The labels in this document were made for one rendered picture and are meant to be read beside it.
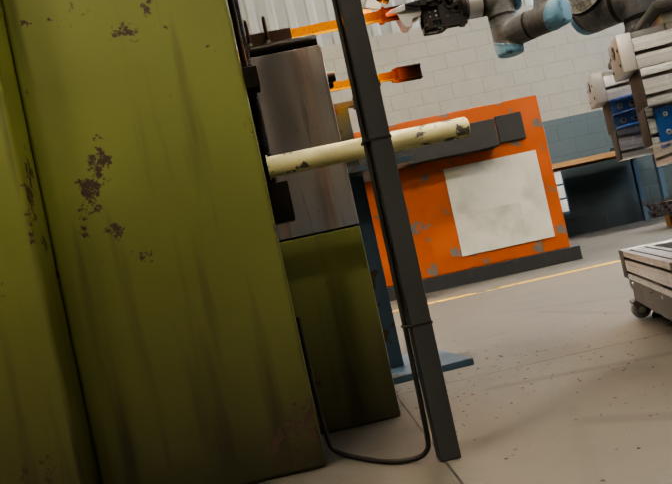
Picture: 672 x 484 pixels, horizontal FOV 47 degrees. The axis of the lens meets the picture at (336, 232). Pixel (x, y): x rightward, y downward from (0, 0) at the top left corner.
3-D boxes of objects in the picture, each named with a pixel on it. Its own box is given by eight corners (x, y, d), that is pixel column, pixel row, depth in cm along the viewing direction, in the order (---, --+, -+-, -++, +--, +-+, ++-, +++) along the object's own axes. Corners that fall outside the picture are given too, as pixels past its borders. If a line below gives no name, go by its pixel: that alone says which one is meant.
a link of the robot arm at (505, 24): (525, 46, 199) (516, 4, 199) (490, 60, 207) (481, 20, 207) (542, 46, 204) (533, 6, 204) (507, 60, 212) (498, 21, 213)
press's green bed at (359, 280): (380, 391, 222) (345, 231, 223) (401, 416, 184) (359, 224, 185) (187, 436, 217) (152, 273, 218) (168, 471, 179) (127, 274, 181)
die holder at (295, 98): (345, 231, 223) (312, 81, 225) (359, 223, 185) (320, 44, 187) (152, 272, 218) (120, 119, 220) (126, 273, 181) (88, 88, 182)
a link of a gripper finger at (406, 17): (391, 29, 201) (425, 23, 202) (386, 7, 201) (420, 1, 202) (389, 33, 204) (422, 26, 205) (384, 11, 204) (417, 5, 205)
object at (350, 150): (467, 140, 170) (461, 116, 170) (473, 136, 164) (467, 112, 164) (270, 181, 166) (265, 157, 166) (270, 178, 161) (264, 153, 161)
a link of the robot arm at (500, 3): (526, 6, 204) (519, -25, 204) (486, 14, 203) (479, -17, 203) (517, 16, 211) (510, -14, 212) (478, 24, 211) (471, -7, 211)
